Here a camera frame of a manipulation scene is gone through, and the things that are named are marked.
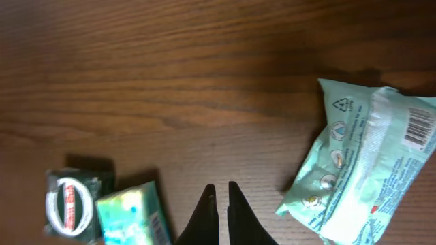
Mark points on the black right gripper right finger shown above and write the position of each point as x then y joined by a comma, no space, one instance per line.
243,225

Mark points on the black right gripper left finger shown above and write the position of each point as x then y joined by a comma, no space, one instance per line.
203,226

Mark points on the teal gum box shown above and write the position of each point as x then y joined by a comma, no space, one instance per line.
133,216

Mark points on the dark green soap packet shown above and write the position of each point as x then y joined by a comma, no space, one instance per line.
70,203

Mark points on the mint green wipes pack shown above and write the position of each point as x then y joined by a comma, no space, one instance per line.
363,162

